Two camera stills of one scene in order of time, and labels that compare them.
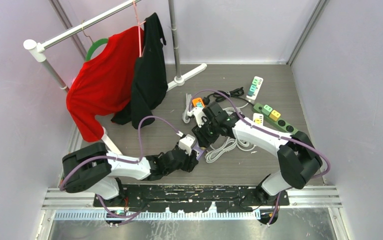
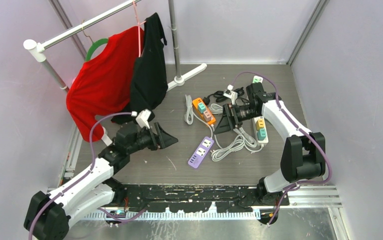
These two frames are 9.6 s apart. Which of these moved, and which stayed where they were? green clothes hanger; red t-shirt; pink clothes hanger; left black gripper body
Moved: left black gripper body
Stayed: red t-shirt; pink clothes hanger; green clothes hanger
